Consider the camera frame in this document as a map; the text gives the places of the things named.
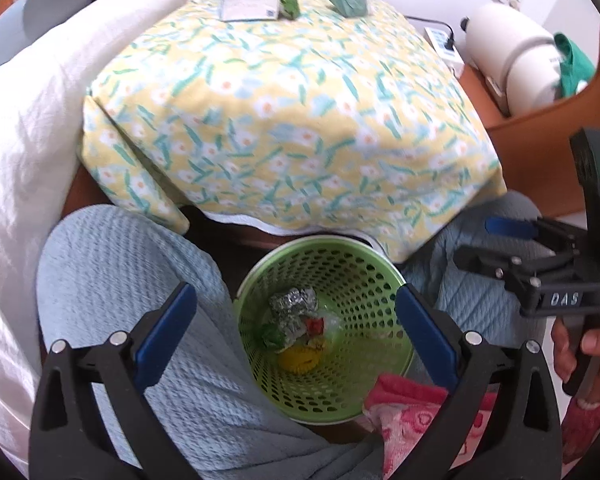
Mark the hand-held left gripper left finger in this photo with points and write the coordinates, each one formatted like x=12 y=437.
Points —
x=164 y=330

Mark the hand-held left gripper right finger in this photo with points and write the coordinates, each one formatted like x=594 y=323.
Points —
x=425 y=335

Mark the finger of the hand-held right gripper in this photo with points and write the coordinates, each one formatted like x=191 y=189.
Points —
x=485 y=262
x=510 y=227

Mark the green perforated waste basket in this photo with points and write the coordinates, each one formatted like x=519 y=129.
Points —
x=360 y=285

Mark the clear plastic bag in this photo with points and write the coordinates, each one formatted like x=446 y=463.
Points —
x=332 y=325

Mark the green plastic wrapper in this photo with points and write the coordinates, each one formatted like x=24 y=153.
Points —
x=270 y=337

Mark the red wrapper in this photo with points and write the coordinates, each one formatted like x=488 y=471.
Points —
x=315 y=326

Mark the silver foil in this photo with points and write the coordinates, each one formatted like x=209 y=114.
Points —
x=292 y=305

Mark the person's right leg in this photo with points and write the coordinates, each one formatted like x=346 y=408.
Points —
x=470 y=310

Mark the brown wooden nightstand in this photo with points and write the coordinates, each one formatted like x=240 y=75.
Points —
x=540 y=160

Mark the pink patterned cloth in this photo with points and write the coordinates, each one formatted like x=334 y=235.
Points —
x=585 y=425
x=410 y=415

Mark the white cylindrical appliance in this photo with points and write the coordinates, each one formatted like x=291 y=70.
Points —
x=515 y=55

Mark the green cloth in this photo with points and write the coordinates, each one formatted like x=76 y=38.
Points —
x=575 y=65

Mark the white power strip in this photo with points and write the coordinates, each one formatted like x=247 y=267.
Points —
x=437 y=40

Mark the yellow floral cloth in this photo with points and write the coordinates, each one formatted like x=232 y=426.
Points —
x=280 y=135

